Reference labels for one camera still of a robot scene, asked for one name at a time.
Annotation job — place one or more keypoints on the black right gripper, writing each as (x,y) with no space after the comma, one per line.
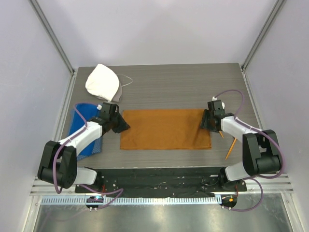
(207,121)

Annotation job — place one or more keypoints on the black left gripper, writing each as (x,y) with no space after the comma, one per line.
(123,125)

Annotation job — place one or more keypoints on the orange satin napkin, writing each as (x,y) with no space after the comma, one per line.
(164,129)

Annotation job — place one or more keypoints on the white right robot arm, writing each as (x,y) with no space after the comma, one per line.
(260,149)

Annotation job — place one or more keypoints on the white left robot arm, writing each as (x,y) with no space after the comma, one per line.
(58,164)

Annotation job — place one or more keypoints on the orange plastic spoon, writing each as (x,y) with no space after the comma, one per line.
(231,148)

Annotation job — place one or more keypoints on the white cloth cap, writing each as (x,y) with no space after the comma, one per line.
(104,84)

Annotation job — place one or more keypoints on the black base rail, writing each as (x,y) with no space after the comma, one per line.
(186,182)

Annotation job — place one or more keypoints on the white slotted cable duct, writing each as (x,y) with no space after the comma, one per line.
(79,200)

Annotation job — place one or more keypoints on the right aluminium frame post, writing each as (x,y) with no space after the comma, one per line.
(279,4)

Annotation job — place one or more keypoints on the aluminium frame post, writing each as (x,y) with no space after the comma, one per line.
(279,4)
(51,34)

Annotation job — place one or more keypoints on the left aluminium frame post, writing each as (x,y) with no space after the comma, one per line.
(51,34)

